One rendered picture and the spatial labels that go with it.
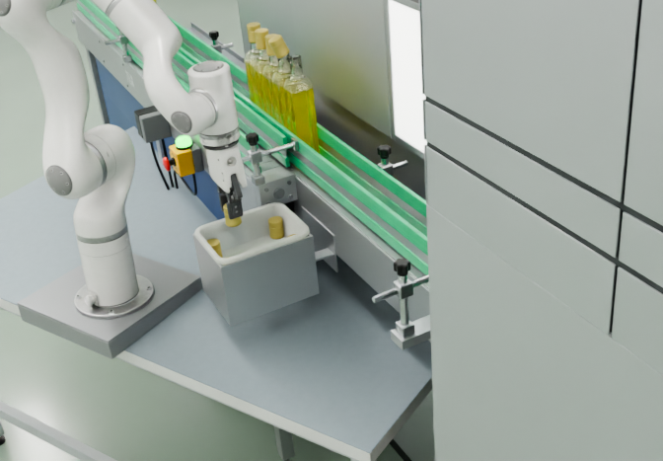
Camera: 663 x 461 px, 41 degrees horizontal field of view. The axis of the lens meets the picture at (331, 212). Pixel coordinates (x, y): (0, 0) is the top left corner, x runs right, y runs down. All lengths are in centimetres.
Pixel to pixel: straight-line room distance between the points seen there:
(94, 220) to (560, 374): 128
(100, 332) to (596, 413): 134
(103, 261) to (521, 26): 139
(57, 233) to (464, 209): 173
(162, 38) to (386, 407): 86
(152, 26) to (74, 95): 28
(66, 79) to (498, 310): 116
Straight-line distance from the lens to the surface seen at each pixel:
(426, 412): 243
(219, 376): 200
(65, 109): 199
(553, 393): 112
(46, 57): 197
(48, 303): 228
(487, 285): 115
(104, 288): 216
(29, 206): 288
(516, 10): 95
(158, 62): 175
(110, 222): 209
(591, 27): 87
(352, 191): 187
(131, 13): 181
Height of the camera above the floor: 201
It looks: 30 degrees down
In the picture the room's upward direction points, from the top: 6 degrees counter-clockwise
